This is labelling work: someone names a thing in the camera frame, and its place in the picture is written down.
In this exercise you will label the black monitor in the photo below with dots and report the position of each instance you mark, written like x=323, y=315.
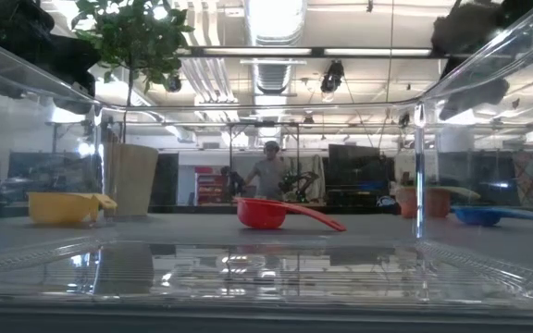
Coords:
x=354, y=164

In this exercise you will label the beige plant pot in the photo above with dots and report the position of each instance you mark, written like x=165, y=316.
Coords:
x=130, y=180

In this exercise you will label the red shelf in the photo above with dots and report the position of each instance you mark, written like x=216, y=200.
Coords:
x=211, y=185

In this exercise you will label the black hanging spotlight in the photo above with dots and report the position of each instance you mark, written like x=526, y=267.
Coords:
x=332, y=76

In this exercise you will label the orange measuring cup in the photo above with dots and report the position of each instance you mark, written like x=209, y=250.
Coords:
x=433, y=203

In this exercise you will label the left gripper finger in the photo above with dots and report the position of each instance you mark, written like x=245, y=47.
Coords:
x=74, y=65

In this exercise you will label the green leafy plant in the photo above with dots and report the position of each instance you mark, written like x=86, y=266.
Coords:
x=127, y=37

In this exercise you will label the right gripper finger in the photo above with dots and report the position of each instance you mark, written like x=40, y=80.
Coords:
x=465, y=28

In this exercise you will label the red measuring cup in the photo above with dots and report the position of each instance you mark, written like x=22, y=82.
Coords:
x=262, y=215

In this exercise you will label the yellow measuring cup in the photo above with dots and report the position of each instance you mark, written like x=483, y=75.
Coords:
x=58, y=208

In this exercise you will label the clear plastic basket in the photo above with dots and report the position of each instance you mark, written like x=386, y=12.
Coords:
x=266, y=277

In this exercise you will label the person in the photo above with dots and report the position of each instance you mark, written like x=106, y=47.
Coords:
x=271, y=176

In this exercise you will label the blue measuring cup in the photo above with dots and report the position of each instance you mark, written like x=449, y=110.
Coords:
x=479, y=216

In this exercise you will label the ceiling light bar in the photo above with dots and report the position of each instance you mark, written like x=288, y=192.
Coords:
x=257, y=51

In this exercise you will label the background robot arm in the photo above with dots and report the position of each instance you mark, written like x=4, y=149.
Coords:
x=233, y=182
x=301, y=182

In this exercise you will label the white draped cloth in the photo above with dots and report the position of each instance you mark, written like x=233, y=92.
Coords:
x=315, y=176

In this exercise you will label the black metal frame stand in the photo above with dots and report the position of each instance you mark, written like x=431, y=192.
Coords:
x=230, y=152

